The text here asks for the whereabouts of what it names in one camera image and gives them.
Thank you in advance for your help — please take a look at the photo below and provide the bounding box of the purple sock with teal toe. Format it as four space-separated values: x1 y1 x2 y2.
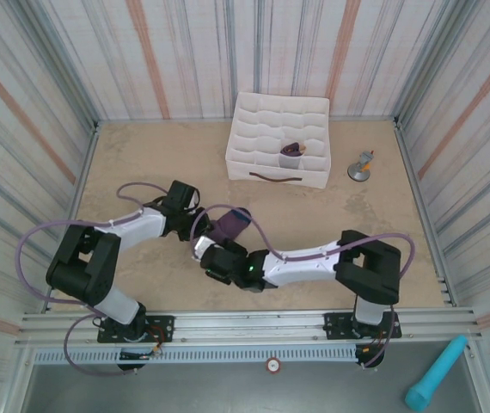
210 206 254 248

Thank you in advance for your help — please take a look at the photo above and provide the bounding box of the purple sock with beige toe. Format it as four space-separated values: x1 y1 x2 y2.
279 142 308 159

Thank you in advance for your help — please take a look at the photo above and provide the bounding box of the white fabric organizer box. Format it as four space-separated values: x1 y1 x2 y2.
224 90 332 191

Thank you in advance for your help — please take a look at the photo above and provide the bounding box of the teal cylinder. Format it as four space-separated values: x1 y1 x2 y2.
404 335 469 411

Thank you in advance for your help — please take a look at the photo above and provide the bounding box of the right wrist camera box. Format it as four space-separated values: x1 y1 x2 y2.
189 233 217 262

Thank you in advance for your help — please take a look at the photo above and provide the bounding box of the aluminium rail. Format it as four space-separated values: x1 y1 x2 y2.
14 305 485 348

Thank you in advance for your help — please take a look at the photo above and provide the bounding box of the slotted grey cable tray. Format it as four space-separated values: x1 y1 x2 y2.
31 345 360 365

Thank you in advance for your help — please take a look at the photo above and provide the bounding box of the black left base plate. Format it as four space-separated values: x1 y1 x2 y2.
96 314 175 344

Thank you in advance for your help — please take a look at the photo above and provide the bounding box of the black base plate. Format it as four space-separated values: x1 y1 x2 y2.
96 314 175 344
322 310 402 342

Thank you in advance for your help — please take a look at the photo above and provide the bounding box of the aluminium frame bar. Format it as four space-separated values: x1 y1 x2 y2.
392 116 457 306
40 120 101 313

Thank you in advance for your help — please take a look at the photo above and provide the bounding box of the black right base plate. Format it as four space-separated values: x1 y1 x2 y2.
322 310 402 342

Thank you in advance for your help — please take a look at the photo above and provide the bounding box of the grey suction cup mount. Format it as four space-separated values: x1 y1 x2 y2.
346 149 377 183

